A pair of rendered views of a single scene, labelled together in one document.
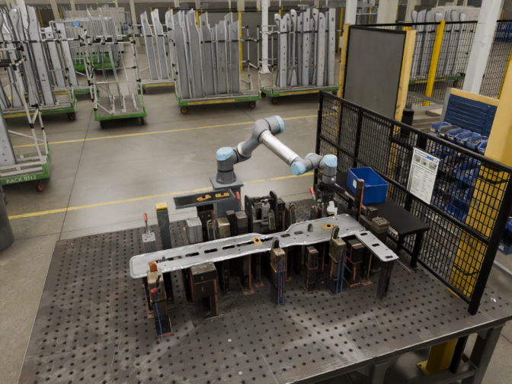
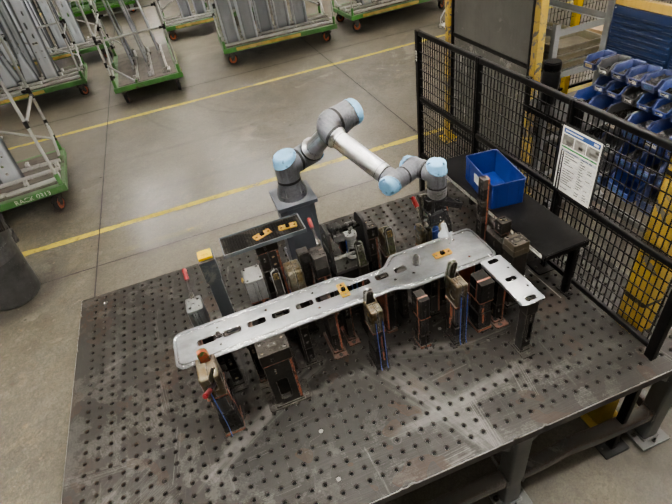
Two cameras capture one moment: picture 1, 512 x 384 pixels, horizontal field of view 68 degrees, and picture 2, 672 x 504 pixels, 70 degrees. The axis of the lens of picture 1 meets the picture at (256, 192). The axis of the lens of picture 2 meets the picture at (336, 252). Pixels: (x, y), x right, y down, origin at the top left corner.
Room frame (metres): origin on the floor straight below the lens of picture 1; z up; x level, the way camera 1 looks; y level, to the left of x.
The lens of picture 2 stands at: (0.39, -0.11, 2.38)
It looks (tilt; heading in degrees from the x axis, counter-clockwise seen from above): 39 degrees down; 4
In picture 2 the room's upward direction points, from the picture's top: 10 degrees counter-clockwise
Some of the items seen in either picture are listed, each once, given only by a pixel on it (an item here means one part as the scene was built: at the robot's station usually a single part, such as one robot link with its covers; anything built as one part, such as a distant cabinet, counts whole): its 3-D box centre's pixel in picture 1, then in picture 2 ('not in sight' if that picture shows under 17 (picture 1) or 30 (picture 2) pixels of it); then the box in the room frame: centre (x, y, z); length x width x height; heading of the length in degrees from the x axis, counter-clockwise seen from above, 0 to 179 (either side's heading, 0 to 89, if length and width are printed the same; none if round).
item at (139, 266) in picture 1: (254, 243); (339, 293); (1.81, 0.01, 1.00); 1.38 x 0.22 x 0.02; 109
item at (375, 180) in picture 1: (366, 184); (493, 178); (2.36, -0.77, 1.10); 0.30 x 0.17 x 0.13; 9
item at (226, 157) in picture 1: (225, 158); (286, 165); (2.46, 0.21, 1.27); 0.13 x 0.12 x 0.14; 132
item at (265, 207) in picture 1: (261, 228); (348, 263); (2.05, -0.03, 0.94); 0.18 x 0.13 x 0.49; 109
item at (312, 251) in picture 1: (311, 270); (422, 320); (1.75, -0.31, 0.84); 0.11 x 0.08 x 0.29; 19
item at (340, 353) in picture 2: (244, 266); (330, 322); (1.80, 0.07, 0.84); 0.17 x 0.06 x 0.29; 19
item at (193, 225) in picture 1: (196, 250); (263, 307); (1.88, 0.36, 0.90); 0.13 x 0.10 x 0.41; 19
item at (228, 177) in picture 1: (225, 174); (290, 186); (2.46, 0.21, 1.15); 0.15 x 0.15 x 0.10
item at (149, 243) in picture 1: (152, 262); (207, 332); (1.80, 0.61, 0.88); 0.11 x 0.10 x 0.36; 19
